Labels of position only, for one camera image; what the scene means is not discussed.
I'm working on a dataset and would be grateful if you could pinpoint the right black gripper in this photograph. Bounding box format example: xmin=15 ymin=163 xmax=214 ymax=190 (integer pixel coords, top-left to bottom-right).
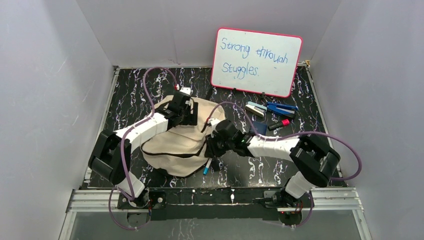
xmin=204 ymin=131 xmax=235 ymax=160

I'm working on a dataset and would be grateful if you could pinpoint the beige canvas backpack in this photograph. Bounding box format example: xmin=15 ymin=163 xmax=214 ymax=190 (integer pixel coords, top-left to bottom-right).
xmin=140 ymin=97 xmax=226 ymax=177

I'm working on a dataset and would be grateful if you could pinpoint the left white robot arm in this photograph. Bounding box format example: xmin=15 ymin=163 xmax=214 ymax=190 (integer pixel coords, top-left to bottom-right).
xmin=88 ymin=87 xmax=198 ymax=208

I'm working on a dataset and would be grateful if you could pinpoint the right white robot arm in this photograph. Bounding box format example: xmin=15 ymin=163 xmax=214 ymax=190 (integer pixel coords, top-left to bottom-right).
xmin=205 ymin=118 xmax=341 ymax=207

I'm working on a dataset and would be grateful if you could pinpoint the white marker blue cap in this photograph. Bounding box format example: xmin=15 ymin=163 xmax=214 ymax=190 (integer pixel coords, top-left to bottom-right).
xmin=203 ymin=158 xmax=213 ymax=175

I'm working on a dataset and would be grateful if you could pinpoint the light blue white stapler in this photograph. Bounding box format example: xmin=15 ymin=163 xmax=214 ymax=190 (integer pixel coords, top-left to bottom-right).
xmin=244 ymin=101 xmax=267 ymax=118

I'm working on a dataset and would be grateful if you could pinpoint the red pink highlighter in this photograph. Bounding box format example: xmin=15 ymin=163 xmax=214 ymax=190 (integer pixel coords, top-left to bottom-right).
xmin=267 ymin=119 xmax=290 ymax=131

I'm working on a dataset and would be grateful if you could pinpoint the blue black stapler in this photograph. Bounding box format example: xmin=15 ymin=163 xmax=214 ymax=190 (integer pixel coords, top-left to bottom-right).
xmin=266 ymin=102 xmax=299 ymax=119

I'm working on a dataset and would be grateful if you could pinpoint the pink framed whiteboard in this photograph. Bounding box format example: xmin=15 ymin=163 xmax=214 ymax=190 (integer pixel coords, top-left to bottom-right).
xmin=210 ymin=27 xmax=303 ymax=98

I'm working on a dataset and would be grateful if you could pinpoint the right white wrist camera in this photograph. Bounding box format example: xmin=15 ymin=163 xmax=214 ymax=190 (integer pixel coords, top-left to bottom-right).
xmin=206 ymin=117 xmax=222 ymax=131

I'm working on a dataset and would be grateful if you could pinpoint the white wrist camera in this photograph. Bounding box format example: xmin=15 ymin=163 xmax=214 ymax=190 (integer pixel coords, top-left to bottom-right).
xmin=179 ymin=87 xmax=193 ymax=96
xmin=206 ymin=117 xmax=222 ymax=131

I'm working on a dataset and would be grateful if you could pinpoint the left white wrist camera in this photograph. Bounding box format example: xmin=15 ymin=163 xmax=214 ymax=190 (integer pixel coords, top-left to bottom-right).
xmin=179 ymin=87 xmax=193 ymax=96

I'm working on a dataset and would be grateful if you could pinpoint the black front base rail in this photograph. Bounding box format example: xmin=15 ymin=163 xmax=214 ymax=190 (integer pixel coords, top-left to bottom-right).
xmin=143 ymin=187 xmax=303 ymax=224

